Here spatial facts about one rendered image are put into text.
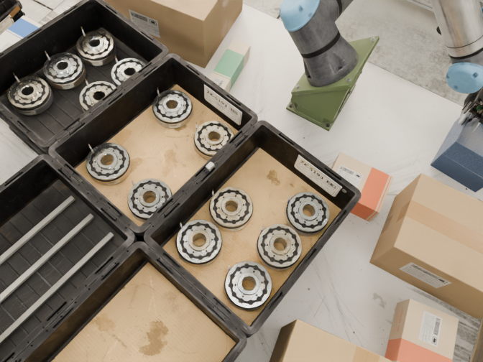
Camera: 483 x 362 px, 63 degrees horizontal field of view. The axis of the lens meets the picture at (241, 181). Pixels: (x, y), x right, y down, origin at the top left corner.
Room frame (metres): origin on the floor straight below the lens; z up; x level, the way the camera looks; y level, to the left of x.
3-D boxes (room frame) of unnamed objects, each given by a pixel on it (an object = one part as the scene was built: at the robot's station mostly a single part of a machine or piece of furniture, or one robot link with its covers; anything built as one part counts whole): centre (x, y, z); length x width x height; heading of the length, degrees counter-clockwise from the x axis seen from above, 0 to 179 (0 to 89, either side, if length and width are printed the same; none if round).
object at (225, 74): (0.83, 0.10, 0.73); 0.24 x 0.06 x 0.06; 164
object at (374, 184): (0.50, -0.32, 0.74); 0.16 x 0.12 x 0.07; 71
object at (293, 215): (0.36, -0.17, 0.86); 0.10 x 0.10 x 0.01
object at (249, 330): (0.30, -0.04, 0.92); 0.40 x 0.30 x 0.02; 148
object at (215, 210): (0.34, 0.01, 0.86); 0.10 x 0.10 x 0.01
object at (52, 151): (0.46, 0.21, 0.92); 0.40 x 0.30 x 0.02; 148
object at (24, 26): (0.76, 0.73, 0.75); 0.20 x 0.12 x 0.09; 158
